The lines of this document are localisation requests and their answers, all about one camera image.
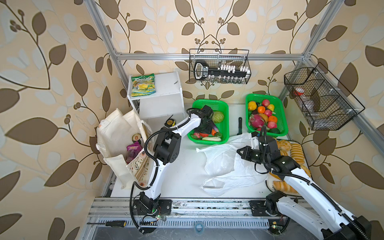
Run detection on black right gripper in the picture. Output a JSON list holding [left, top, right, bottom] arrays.
[[236, 145, 269, 166]]

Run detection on green cabbage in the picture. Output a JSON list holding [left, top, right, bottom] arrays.
[[212, 111, 225, 124]]

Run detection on white plastic bag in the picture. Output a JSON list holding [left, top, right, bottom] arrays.
[[196, 133, 267, 197]]

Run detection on green white drink can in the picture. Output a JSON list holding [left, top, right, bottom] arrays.
[[132, 133, 142, 144]]

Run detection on purple snack bag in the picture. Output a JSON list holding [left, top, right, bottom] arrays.
[[126, 141, 142, 164]]

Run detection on cream floral tote bag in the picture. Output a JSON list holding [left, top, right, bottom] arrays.
[[96, 109, 153, 189]]

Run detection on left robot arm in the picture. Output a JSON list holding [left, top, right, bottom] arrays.
[[130, 106, 214, 216]]

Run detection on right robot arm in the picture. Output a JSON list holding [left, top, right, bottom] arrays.
[[237, 127, 372, 240]]

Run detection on white radish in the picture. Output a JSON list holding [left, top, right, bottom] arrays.
[[202, 137, 222, 142]]

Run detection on green vegetable basket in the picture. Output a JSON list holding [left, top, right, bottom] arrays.
[[188, 100, 230, 145]]

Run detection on pink dragon fruit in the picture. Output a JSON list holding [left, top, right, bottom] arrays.
[[249, 114, 269, 131]]

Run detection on black yellow tape measure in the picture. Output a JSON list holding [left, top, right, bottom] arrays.
[[165, 115, 176, 128]]

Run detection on bread tray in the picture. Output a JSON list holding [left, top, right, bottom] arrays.
[[268, 137, 313, 196]]

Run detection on green fruit basket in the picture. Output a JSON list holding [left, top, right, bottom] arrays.
[[246, 94, 289, 138]]

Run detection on orange fruit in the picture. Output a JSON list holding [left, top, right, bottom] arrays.
[[257, 106, 266, 114]]

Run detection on yellow lemon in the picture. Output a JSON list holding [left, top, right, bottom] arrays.
[[248, 101, 258, 111]]

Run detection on white shelf rack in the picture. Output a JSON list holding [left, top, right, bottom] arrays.
[[127, 72, 185, 120]]

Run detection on yellow green apple tea bag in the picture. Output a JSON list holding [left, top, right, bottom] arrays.
[[131, 74, 156, 97]]

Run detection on black yellow screwdriver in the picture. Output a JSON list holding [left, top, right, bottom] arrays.
[[87, 220, 127, 228]]

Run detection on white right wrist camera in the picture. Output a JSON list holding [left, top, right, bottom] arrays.
[[251, 132, 260, 150]]

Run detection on black wire basket back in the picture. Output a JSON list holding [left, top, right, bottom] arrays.
[[189, 48, 252, 85]]

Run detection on black wire basket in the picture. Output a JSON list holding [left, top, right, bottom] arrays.
[[284, 62, 366, 131], [189, 48, 252, 85]]

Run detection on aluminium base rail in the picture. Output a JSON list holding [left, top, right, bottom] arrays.
[[86, 198, 288, 231]]

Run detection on black wire basket right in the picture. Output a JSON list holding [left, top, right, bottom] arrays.
[[284, 62, 366, 131]]

